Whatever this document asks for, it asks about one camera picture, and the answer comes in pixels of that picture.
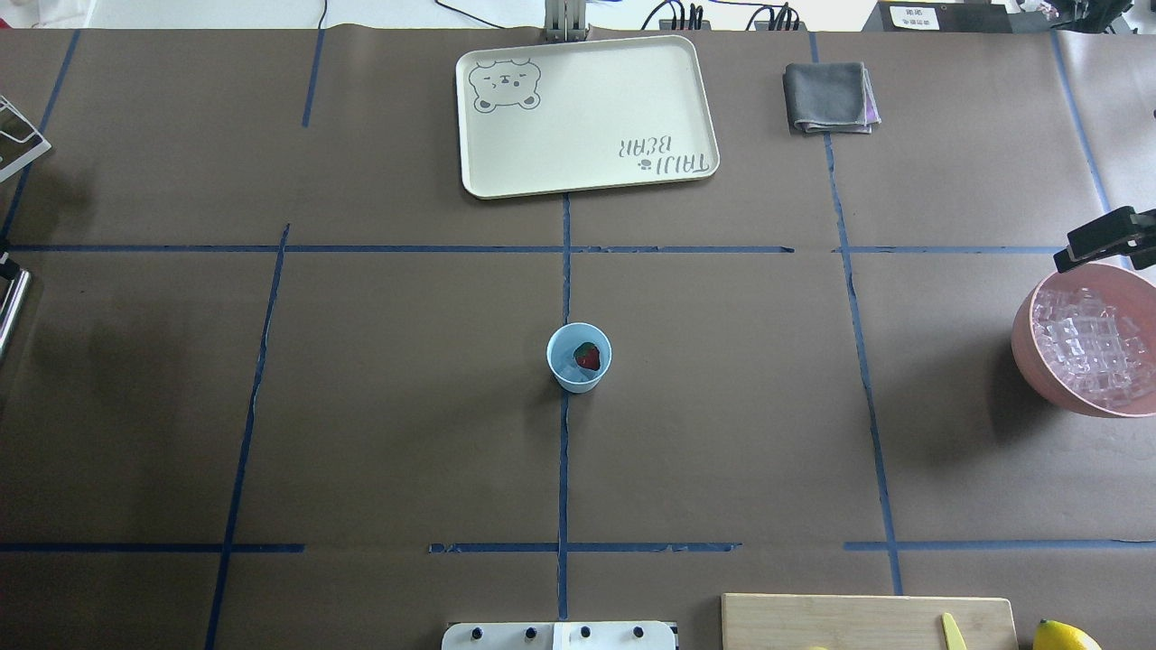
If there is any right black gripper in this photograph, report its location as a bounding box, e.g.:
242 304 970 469
1053 206 1155 274

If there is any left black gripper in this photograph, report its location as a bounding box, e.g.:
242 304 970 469
0 237 18 283

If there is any steel muddler black tip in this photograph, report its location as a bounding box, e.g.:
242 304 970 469
1 263 32 359

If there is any clear ice cubes pile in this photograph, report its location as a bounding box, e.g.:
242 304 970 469
1030 287 1155 409

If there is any red strawberry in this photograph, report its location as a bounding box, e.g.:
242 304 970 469
573 341 601 374

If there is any light blue cup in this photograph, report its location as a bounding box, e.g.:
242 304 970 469
544 322 612 396

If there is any pink bowl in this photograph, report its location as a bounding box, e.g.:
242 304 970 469
1012 263 1153 419

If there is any folded grey cloth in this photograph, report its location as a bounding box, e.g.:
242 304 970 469
783 61 882 135

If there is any black power strip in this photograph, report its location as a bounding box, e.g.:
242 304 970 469
640 1 805 32

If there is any yellow lemon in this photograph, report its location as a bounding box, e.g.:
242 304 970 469
1032 618 1102 650

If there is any yellow plastic knife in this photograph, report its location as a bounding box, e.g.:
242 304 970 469
941 612 968 650

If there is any wooden cutting board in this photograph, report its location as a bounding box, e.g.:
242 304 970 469
720 593 1018 649

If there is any cream bear tray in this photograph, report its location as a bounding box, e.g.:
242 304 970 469
455 34 720 200

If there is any white wire cup rack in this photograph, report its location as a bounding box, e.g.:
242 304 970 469
0 96 52 182

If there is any grey metal post mount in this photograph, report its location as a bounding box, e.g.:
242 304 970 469
544 0 590 42

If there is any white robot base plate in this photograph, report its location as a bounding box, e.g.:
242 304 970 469
440 620 680 649

